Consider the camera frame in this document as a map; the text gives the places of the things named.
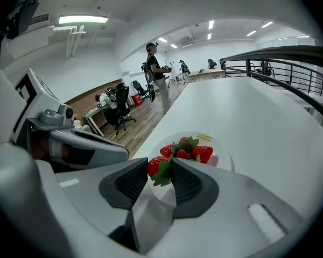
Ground white desk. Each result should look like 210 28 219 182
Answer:
83 105 111 138

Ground long ceiling light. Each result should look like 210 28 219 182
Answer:
58 14 109 25

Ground black office chair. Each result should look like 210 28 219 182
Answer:
114 82 137 132
131 80 149 102

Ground white wall pipes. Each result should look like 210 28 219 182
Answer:
47 24 87 60

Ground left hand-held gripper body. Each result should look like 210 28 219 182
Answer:
12 68 75 160

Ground black metal railing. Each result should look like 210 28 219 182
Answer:
219 45 323 135

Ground black wall-mounted device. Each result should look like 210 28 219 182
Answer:
4 0 40 40

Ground white plate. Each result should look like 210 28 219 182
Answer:
146 131 236 206

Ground red box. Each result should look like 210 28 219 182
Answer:
130 93 144 108

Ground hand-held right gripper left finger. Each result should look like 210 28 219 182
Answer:
55 157 149 253

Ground wooden top counter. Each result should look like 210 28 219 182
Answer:
186 69 227 84

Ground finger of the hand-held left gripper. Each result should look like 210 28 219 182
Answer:
48 128 130 170

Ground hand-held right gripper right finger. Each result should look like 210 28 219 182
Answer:
148 158 304 258

